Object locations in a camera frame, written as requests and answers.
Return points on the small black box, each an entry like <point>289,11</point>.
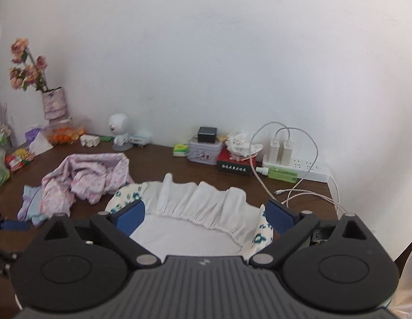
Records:
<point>207,134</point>

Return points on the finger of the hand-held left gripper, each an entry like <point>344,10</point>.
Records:
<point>16,226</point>
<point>3,259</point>

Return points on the white crumpled tissue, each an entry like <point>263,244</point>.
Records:
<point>241,143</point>

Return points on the small white box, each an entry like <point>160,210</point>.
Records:
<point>90,141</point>

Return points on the dark red tissue box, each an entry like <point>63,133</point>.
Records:
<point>236,168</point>

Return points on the cream green-flowered pants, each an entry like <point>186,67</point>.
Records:
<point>199,206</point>

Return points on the dried rose bouquet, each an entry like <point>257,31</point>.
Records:
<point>26,73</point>

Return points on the clear bag of oranges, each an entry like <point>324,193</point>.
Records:
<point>63,136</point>

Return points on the green liquid bottle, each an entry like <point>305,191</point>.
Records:
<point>282,174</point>

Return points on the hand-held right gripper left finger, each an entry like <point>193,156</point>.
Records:
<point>132,217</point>

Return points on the small green packet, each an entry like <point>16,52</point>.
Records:
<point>107,138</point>

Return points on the white round toy robot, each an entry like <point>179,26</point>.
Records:
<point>118,123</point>

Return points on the grey tin box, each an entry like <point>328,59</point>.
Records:
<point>206,153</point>

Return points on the red checked snack packet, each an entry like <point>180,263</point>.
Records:
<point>19,159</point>

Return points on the white power strip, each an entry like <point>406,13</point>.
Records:
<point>312,171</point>

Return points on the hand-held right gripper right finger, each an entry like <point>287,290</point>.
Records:
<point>281,217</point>

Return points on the purple blue garment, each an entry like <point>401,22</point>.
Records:
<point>29,202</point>

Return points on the white charger plug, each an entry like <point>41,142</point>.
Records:
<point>287,154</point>
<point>275,153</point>

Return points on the small yellow box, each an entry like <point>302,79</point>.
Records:
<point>222,138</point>

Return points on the pink floral garment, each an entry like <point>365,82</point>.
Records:
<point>86,172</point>

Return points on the purple tissue packet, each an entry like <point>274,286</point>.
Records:
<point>33,133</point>

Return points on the clear wrapped bouquet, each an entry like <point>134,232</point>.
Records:
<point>1,129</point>

